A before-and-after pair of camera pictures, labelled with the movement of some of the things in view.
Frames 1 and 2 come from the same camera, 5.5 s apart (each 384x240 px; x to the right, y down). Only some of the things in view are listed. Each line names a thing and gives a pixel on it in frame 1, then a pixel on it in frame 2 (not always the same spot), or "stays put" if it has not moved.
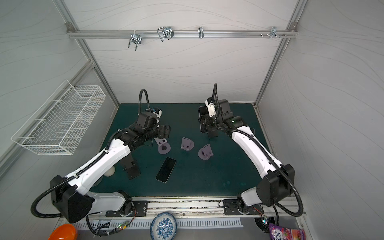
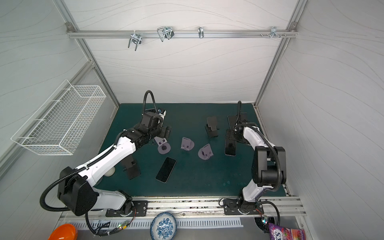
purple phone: x=203 y=110 → x=230 y=147
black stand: x=132 y=170 stays put
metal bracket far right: x=273 y=32 stays put
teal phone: x=166 y=170 stays put
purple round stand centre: x=187 y=144 stays put
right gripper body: x=204 y=123 → x=231 y=137
